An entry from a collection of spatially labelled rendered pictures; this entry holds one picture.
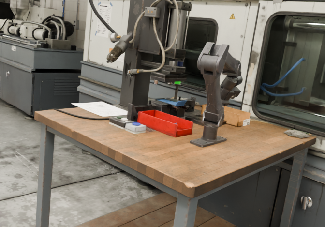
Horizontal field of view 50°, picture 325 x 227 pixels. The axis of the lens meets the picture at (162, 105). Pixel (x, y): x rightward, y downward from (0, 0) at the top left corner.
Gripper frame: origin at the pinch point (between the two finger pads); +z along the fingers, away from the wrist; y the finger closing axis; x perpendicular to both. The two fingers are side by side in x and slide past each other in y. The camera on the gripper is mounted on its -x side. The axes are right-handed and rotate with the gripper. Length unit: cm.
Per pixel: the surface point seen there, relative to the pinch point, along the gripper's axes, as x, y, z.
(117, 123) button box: 40.1, 11.5, 19.3
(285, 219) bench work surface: -52, -51, 37
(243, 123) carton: -30.1, -4.5, 6.2
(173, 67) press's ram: 6.4, 28.7, -3.5
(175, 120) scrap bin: 14.0, 3.7, 10.6
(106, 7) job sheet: -50, 189, 42
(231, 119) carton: -23.8, -0.5, 6.5
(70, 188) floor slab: -7, 69, 153
